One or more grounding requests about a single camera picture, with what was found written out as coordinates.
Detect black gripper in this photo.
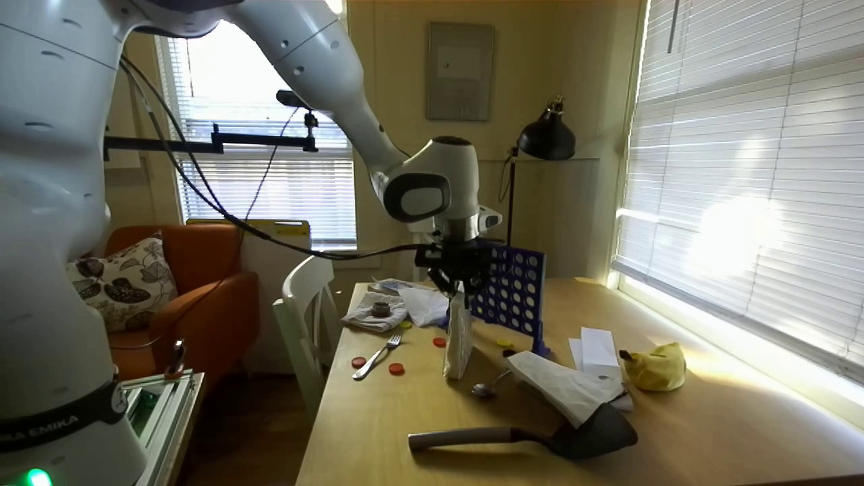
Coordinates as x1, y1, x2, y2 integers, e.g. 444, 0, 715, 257
417, 240, 494, 294

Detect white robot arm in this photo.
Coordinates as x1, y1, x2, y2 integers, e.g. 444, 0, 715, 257
0, 0, 498, 486

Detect white paper sheet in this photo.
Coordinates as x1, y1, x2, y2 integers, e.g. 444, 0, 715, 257
401, 287, 449, 326

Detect blue connect four grid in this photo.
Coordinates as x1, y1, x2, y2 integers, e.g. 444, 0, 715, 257
468, 247, 548, 355

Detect white cloth with cupcake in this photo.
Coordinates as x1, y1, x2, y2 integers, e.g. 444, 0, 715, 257
343, 301, 408, 332

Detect metal fork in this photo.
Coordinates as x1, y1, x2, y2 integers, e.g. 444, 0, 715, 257
352, 336, 404, 380

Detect white wooden chair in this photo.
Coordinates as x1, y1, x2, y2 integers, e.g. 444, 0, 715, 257
274, 257, 343, 422

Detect black desk lamp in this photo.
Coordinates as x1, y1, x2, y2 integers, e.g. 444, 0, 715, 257
505, 99, 576, 240

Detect white small box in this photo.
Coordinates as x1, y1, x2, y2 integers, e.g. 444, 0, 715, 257
570, 326, 618, 369

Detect loose white napkin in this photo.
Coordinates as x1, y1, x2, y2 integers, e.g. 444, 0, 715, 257
508, 352, 625, 427

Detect yellow cloth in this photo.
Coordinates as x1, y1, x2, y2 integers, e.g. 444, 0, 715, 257
618, 342, 688, 391

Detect orange armchair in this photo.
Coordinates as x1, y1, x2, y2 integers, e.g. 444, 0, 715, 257
108, 225, 260, 386

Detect window blinds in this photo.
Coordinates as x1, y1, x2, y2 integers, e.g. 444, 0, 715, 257
617, 0, 864, 367

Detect patterned cushion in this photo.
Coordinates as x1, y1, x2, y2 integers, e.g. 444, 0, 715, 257
65, 238, 179, 332

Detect grey wall panel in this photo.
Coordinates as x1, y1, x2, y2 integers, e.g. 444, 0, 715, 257
424, 22, 498, 122

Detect black camera on boom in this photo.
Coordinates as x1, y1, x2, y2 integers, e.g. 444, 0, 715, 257
103, 89, 319, 153

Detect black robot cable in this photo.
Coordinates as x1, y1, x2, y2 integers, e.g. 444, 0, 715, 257
119, 54, 436, 265

